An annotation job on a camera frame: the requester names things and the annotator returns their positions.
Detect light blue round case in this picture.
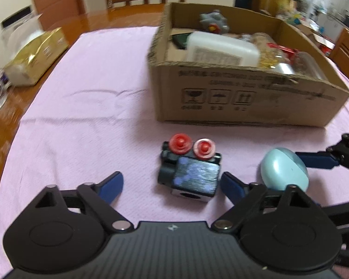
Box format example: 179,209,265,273
260,147,309,192

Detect black blue toy cube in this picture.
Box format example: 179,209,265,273
158,133,222,202

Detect clear plastic jar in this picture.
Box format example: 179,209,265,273
250,33,328,81

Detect white translucent plastic box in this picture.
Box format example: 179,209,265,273
186,32,260,67

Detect grey toy figure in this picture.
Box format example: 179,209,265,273
200,10,229,35

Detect pink table cloth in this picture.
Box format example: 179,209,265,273
0,27,349,278

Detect wooden chair right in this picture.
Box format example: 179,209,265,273
329,28,349,79

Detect brown cardboard box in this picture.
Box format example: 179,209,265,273
147,3,349,127

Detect gold tissue pack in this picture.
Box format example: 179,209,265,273
3,28,69,86

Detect black electronic device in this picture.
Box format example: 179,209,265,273
171,32,191,50

